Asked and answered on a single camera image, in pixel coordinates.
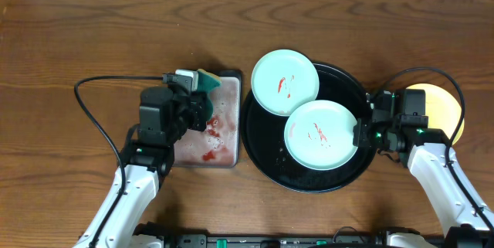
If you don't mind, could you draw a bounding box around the black right camera cable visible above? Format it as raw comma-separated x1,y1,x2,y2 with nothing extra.
380,66,494,233

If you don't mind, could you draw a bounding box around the yellow plate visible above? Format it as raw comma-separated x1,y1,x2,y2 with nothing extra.
407,83,461,138

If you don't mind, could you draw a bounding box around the black left camera cable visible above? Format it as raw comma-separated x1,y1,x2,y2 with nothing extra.
73,73,171,248

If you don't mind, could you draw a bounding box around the mint green plate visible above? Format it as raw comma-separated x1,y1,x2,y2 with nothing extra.
251,49,320,117
284,100,357,171

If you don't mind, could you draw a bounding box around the black camera cable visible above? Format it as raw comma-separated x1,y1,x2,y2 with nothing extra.
380,66,494,233
73,73,171,248

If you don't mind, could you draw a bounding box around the green and yellow sponge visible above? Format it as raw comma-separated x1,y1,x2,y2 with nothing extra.
197,69,222,121

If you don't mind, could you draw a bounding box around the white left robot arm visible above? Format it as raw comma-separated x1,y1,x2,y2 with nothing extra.
75,86,212,247

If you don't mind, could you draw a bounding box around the black rectangular water tray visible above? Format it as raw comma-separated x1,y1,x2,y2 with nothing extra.
174,70,242,168

